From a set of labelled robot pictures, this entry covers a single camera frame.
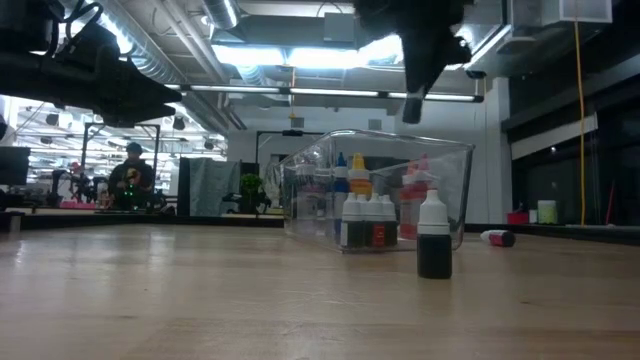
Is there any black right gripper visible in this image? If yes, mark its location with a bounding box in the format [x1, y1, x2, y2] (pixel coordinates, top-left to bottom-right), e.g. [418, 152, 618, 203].
[352, 0, 474, 126]

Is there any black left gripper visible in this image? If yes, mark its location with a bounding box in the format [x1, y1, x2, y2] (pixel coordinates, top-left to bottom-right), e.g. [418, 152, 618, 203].
[67, 22, 183, 129]

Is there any yellow food colouring bottle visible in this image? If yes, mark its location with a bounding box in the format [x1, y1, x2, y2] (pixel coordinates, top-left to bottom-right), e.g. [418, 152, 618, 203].
[348, 152, 374, 199]

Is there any blue food colouring bottle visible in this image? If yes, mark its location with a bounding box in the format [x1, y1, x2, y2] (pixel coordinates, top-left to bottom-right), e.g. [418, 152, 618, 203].
[332, 151, 351, 240]

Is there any orange-capped red colouring bottle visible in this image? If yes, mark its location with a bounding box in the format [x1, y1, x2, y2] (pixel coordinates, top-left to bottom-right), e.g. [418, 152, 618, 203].
[398, 160, 421, 241]

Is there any small blue colouring bottle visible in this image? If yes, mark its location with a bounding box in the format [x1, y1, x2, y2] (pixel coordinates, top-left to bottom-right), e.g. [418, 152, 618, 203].
[480, 229, 517, 248]

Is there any person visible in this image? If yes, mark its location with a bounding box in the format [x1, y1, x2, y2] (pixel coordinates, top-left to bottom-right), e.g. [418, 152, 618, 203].
[106, 141, 157, 212]

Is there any clear plastic container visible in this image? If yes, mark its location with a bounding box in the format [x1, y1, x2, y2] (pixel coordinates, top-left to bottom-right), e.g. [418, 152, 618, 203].
[277, 128, 475, 254]

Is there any long ceiling tube light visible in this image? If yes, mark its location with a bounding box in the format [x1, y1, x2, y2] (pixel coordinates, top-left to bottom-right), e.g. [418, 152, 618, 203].
[164, 83, 485, 104]

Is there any grey partition panel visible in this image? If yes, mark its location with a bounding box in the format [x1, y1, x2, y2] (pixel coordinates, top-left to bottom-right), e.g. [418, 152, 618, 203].
[188, 157, 242, 218]

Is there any green potted plant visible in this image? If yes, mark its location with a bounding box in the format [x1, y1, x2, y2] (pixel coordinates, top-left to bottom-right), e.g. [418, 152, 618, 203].
[237, 172, 267, 216]

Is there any white ceiling unit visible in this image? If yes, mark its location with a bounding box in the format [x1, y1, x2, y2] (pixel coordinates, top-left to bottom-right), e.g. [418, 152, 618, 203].
[542, 0, 614, 26]

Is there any pale green tub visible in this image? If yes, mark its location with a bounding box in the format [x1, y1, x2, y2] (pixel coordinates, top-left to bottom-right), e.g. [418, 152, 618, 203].
[536, 199, 559, 226]

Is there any black gantry frame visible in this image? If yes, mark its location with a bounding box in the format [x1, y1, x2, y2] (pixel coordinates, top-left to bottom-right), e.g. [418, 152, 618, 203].
[81, 121, 162, 176]

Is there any black partition post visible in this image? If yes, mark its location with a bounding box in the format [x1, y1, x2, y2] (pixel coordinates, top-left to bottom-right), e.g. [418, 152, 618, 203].
[176, 156, 192, 218]

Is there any yellow hanging cord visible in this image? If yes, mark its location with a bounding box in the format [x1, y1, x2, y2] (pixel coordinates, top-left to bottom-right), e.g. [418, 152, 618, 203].
[572, 19, 588, 227]

